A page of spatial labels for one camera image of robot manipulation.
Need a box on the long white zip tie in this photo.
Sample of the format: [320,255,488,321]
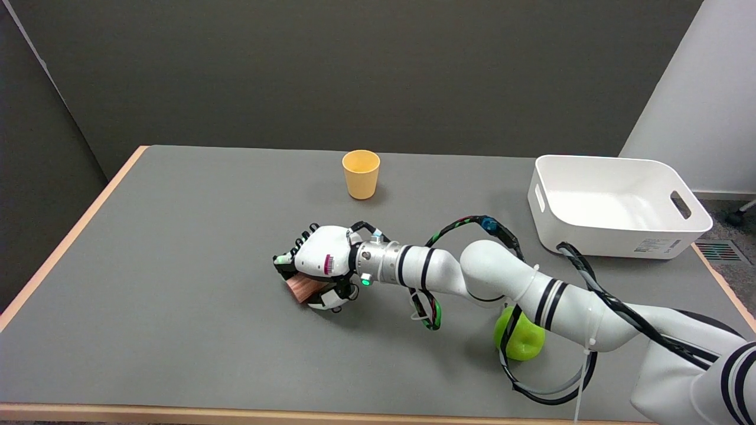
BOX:
[573,347,596,423]

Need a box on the wooden cylinder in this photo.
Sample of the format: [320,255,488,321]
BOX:
[285,274,329,305]

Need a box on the yellow plastic cup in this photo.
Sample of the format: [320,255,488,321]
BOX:
[342,149,381,200]

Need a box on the white plastic storage bin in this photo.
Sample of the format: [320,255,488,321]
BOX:
[527,155,713,259]

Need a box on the black chair caster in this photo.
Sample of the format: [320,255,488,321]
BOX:
[725,200,756,227]

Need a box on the green black braided cable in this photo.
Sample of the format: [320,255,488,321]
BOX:
[347,215,525,332]

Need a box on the black cable loop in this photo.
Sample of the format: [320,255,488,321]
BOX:
[498,241,719,406]

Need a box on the green apple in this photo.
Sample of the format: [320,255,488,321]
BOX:
[494,305,546,362]

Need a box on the floor vent grille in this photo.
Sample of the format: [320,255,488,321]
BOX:
[696,240,742,263]

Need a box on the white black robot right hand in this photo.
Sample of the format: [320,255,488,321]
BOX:
[272,223,362,313]

